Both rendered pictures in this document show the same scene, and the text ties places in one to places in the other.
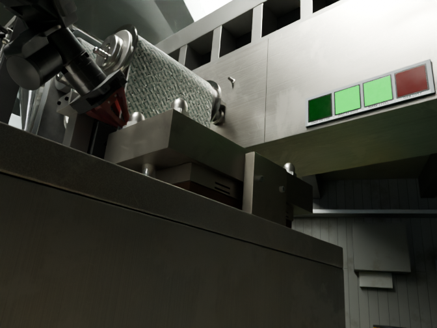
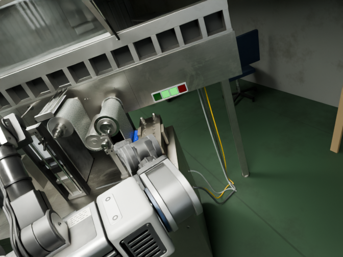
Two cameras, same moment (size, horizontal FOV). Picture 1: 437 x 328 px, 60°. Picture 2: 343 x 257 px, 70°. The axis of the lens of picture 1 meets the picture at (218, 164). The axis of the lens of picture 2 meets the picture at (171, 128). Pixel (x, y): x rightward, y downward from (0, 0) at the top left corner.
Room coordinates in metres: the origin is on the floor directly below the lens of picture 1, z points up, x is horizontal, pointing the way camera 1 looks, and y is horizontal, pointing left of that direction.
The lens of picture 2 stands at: (-0.60, 0.71, 1.88)
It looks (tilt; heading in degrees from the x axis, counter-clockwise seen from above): 32 degrees down; 325
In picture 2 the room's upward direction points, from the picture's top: 22 degrees counter-clockwise
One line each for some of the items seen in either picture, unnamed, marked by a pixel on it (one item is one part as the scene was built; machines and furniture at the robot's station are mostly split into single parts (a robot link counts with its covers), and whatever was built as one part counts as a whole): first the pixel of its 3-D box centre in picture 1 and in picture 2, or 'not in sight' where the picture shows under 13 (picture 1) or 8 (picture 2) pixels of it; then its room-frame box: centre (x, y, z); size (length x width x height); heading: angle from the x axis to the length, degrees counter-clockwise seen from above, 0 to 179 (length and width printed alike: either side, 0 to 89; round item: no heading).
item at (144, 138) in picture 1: (222, 177); (150, 134); (0.67, -0.01, 1.00); 0.40 x 0.16 x 0.06; 137
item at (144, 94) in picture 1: (168, 129); (127, 130); (0.72, 0.11, 1.11); 0.23 x 0.01 x 0.18; 137
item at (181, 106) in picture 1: (178, 111); not in sight; (0.52, 0.07, 1.05); 0.04 x 0.04 x 0.04
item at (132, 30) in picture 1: (114, 56); (106, 126); (0.67, 0.24, 1.25); 0.15 x 0.01 x 0.15; 47
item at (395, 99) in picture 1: (362, 95); (169, 92); (0.65, -0.27, 1.19); 0.25 x 0.01 x 0.07; 47
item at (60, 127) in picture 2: not in sight; (59, 130); (0.83, 0.43, 1.34); 0.06 x 0.06 x 0.06; 47
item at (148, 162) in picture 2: not in sight; (154, 174); (-0.13, 0.48, 1.45); 0.09 x 0.08 x 0.12; 71
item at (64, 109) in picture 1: (69, 138); (115, 157); (0.67, 0.29, 1.05); 0.06 x 0.05 x 0.31; 137
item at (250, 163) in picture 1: (266, 191); (165, 133); (0.62, -0.09, 0.97); 0.10 x 0.03 x 0.11; 137
